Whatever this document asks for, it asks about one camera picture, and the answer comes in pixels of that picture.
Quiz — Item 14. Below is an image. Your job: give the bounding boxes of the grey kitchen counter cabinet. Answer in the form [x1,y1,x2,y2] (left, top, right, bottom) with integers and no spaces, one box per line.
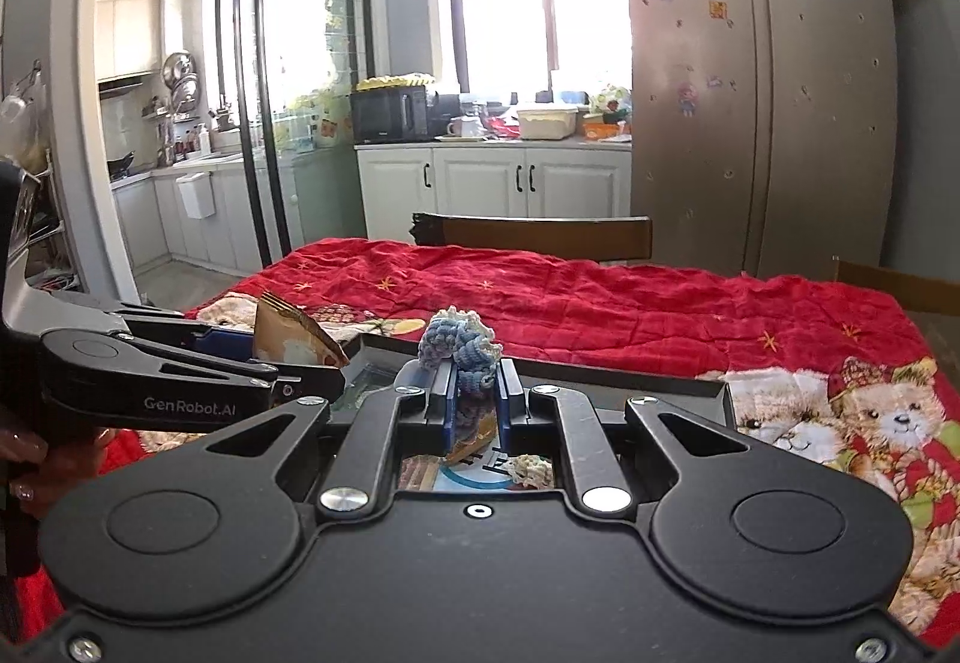
[112,153,301,275]

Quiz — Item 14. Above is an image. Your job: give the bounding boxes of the yellow cover on microwave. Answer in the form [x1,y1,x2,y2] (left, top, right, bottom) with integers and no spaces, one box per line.
[356,74,436,92]

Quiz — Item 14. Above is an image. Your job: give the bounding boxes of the red printed blanket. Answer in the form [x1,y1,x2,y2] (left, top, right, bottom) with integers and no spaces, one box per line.
[0,235,960,649]

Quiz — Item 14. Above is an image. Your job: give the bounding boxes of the brown snack packet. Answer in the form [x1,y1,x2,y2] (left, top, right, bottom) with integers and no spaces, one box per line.
[253,292,350,368]

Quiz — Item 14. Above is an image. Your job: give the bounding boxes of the black shallow box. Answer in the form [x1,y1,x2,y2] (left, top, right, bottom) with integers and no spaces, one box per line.
[330,331,740,493]

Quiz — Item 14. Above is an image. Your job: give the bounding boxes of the black microwave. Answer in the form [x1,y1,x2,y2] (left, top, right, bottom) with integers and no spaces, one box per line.
[350,85,430,145]

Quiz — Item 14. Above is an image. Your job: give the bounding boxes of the person's left hand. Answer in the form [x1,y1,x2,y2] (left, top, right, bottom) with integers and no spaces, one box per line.
[0,408,115,520]

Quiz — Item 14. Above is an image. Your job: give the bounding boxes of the cream plastic container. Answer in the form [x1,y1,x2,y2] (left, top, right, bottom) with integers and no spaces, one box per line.
[517,106,578,140]

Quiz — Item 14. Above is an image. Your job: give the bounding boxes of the wooden chair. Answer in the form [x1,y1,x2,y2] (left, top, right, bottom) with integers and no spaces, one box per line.
[411,213,653,263]
[831,256,960,316]

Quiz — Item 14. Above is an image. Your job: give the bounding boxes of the glass sliding door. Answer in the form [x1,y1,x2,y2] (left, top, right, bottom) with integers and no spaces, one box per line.
[214,0,374,278]

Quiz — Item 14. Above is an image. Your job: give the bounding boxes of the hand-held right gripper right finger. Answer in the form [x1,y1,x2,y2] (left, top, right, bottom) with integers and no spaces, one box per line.
[495,363,755,515]

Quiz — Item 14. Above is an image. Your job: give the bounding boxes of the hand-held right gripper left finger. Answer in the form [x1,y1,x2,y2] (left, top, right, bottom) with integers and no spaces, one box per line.
[202,359,458,523]

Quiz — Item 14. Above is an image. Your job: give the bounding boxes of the blue knitted scrunchie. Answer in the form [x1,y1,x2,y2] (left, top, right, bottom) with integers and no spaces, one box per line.
[416,305,505,446]

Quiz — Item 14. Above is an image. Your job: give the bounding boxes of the white hanging bin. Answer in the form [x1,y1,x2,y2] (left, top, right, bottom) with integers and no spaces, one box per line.
[175,172,217,220]

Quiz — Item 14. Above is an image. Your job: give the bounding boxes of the cream knitted scrunchie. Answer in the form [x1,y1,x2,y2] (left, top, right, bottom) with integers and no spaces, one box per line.
[501,454,554,490]

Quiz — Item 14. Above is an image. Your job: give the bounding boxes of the printed book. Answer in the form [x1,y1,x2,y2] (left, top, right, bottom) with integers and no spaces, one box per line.
[345,363,556,493]

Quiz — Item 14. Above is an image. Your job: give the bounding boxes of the flower bunch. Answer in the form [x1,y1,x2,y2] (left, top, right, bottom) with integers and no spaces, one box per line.
[589,85,632,118]

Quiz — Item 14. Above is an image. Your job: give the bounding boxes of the silver refrigerator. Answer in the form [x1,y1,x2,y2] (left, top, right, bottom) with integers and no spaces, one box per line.
[615,0,901,281]

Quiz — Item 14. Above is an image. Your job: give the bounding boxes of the black coffee machine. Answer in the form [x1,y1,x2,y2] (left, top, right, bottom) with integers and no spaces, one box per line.
[427,93,462,139]

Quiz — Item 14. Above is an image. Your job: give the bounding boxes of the white kitchen cabinet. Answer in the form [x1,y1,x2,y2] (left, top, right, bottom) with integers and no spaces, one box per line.
[356,142,633,244]

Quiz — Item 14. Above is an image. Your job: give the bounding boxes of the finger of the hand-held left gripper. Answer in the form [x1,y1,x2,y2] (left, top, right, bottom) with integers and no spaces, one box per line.
[49,292,256,361]
[41,329,346,425]

